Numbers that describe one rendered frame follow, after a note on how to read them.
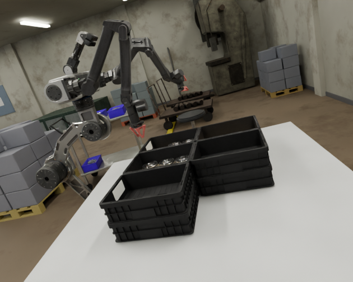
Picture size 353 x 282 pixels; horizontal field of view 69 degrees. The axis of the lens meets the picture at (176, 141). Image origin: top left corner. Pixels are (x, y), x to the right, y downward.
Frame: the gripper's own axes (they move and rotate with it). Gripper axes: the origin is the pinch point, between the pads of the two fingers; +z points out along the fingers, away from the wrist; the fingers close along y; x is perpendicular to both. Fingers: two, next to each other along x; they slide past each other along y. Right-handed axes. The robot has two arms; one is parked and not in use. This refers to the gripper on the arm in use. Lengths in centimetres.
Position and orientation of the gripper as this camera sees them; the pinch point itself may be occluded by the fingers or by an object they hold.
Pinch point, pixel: (140, 136)
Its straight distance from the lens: 160.7
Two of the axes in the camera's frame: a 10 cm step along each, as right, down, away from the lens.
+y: -5.3, -1.1, 8.4
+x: -8.0, 3.9, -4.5
